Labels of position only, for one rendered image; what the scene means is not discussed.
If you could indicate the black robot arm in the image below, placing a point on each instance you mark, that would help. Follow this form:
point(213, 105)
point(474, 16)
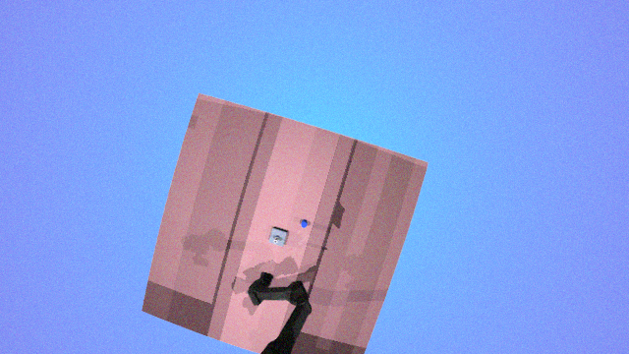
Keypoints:
point(295, 294)

